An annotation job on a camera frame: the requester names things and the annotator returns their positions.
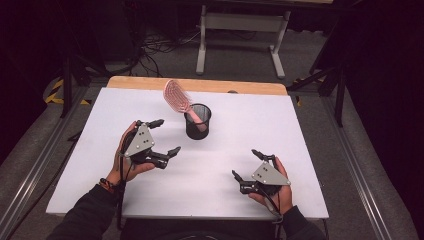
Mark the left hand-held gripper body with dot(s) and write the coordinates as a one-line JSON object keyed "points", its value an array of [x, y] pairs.
{"points": [[141, 141]]}

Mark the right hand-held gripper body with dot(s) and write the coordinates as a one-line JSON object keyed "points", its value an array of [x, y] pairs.
{"points": [[268, 176]]}

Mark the black mesh cup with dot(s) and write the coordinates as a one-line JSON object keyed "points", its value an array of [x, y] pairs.
{"points": [[195, 131]]}

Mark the pink hair brush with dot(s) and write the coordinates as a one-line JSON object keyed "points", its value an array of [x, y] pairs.
{"points": [[176, 95]]}

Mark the person's right hand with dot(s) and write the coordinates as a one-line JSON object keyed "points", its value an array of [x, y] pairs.
{"points": [[286, 196]]}

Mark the person's left hand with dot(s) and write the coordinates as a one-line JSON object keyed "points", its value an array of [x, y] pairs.
{"points": [[118, 166]]}

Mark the white board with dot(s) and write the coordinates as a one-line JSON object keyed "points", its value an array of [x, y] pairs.
{"points": [[206, 160]]}

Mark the dark braided wristband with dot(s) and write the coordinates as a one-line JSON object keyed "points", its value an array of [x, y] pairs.
{"points": [[106, 185]]}

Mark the yellow black hazard tape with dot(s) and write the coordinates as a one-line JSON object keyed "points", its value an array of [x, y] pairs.
{"points": [[298, 100], [55, 93]]}

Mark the wooden table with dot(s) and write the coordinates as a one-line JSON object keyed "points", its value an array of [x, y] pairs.
{"points": [[233, 86]]}

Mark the black metal stand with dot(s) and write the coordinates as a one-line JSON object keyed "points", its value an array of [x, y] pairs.
{"points": [[68, 86], [339, 100]]}

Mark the aluminium floor rail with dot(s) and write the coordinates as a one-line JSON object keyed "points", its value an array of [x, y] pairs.
{"points": [[36, 166], [356, 173]]}

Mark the white metal table frame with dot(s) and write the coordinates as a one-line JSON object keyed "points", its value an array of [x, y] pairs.
{"points": [[243, 22]]}

